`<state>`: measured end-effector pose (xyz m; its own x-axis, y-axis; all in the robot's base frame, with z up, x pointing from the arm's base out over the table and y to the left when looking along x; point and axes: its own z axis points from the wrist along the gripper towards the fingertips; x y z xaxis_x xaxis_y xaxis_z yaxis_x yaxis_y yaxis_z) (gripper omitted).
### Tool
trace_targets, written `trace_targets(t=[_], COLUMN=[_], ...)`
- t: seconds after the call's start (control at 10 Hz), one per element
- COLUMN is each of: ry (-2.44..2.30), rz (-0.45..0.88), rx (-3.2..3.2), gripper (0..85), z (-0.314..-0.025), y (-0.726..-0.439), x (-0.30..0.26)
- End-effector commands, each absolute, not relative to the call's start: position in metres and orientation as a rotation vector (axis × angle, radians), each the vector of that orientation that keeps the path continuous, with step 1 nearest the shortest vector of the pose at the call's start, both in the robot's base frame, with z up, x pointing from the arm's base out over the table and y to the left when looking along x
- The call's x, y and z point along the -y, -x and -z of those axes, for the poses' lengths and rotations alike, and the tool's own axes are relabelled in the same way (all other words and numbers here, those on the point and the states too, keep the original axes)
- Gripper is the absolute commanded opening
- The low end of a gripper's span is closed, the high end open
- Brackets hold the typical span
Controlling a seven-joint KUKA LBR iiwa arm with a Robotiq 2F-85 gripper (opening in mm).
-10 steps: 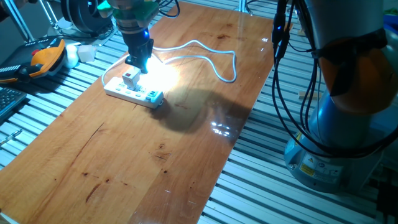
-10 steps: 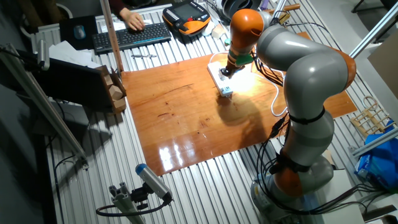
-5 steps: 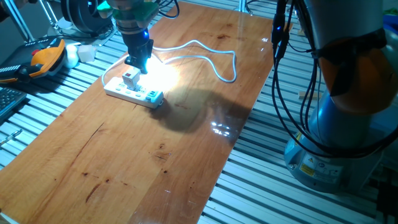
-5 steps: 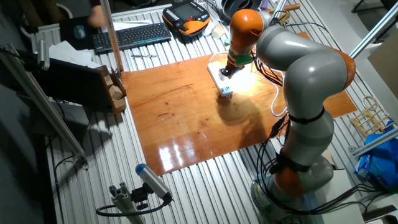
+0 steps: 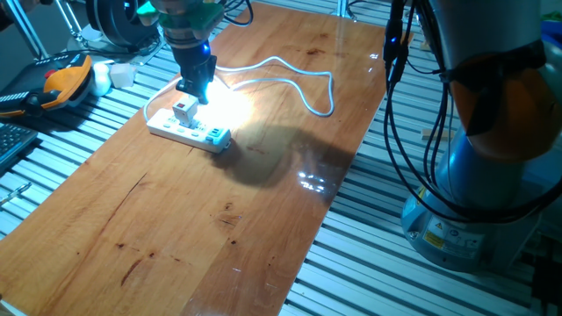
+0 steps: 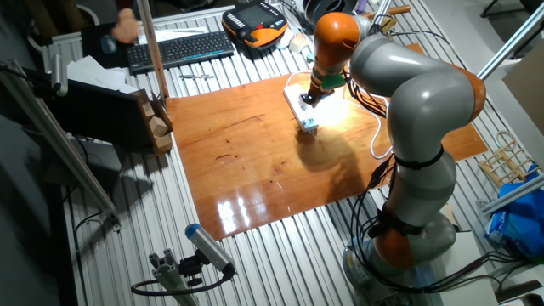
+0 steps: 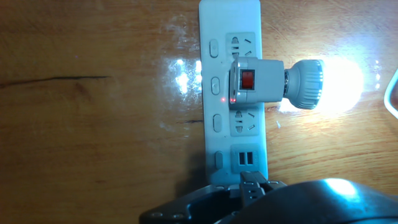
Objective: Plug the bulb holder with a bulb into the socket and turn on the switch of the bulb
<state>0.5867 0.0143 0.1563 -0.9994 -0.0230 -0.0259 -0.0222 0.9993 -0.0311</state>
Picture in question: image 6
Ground wooden stick rack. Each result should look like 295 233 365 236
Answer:
478 130 541 189

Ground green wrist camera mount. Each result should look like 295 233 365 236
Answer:
310 67 348 91

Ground blue bag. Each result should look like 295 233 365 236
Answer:
484 163 544 263

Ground beige cardboard panel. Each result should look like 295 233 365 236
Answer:
501 40 544 141

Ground brown wooden board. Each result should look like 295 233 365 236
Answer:
164 42 490 241

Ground white power strip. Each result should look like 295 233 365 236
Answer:
283 83 320 133

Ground orange and black teach pendant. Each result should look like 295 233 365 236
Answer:
221 0 290 50

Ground white rounded object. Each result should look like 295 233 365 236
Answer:
275 28 295 50

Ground black keyboard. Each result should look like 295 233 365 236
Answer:
125 30 235 74

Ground silver depth camera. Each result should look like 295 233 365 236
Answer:
49 53 69 98
184 223 237 277

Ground bare person hand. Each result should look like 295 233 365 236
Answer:
110 7 140 45

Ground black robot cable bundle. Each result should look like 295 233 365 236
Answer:
342 12 518 295

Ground black round drum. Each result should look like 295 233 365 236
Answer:
302 0 358 25

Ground aluminium profile camera mount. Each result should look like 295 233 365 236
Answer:
148 248 201 306

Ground white bulb holder with bulb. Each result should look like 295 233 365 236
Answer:
297 93 354 128

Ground black camera cable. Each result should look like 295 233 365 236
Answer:
130 267 237 298

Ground small metal hand tool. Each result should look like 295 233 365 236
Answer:
178 73 216 82

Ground black flat panel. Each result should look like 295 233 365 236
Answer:
25 78 150 154

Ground long aluminium frame bar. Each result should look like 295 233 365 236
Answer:
475 172 544 216
0 59 122 230

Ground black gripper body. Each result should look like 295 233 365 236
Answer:
303 86 334 104

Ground black mouse pad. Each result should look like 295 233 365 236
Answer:
80 20 136 70

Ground white paper sheets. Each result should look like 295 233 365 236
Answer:
65 54 139 94
138 25 210 46

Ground white power strip cable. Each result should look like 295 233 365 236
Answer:
286 70 394 161

